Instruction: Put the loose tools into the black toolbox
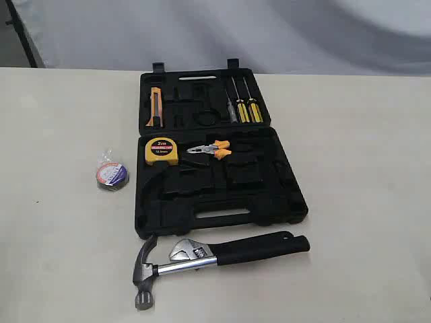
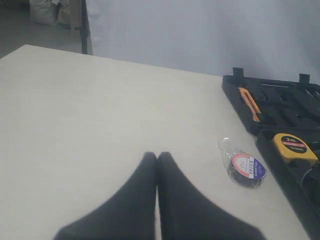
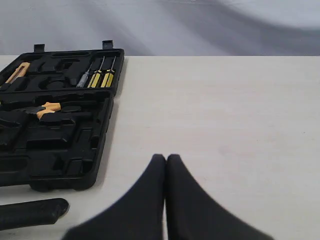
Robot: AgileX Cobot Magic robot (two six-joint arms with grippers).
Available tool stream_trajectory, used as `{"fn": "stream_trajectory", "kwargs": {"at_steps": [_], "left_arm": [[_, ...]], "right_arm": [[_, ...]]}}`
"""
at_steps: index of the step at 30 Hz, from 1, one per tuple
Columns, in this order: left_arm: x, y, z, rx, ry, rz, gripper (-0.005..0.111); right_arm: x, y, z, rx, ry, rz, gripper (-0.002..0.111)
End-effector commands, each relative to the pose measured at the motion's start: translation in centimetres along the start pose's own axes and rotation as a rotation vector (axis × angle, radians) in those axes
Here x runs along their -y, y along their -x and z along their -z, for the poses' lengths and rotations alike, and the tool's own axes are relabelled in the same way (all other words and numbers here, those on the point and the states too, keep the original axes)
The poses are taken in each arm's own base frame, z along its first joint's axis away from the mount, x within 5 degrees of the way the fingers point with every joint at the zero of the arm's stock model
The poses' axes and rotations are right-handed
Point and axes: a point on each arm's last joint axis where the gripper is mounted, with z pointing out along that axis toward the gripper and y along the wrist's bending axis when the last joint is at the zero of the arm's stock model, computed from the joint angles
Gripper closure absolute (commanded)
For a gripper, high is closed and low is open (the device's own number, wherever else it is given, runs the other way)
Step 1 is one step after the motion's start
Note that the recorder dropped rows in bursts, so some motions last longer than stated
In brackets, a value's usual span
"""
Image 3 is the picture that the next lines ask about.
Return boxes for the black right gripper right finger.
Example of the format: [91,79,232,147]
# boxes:
[165,154,272,240]

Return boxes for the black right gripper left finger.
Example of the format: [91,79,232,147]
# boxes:
[63,154,166,240]

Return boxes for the black handled adjustable wrench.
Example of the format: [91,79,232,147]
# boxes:
[0,198,70,231]

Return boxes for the black plastic tool case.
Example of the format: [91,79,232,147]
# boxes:
[0,40,125,192]

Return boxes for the yellow black screwdriver right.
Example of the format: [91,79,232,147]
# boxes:
[100,56,117,88]

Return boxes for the yellow black screwdriver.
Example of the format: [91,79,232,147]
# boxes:
[87,57,105,88]
[100,56,117,88]

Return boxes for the yellow black screwdriver left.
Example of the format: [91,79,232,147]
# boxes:
[87,57,105,88]

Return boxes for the grey tester screwdriver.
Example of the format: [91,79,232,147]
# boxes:
[76,63,93,88]

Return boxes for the orange utility knife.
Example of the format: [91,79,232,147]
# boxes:
[5,62,31,84]

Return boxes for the orange handled pliers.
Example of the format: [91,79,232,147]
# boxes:
[22,102,62,120]

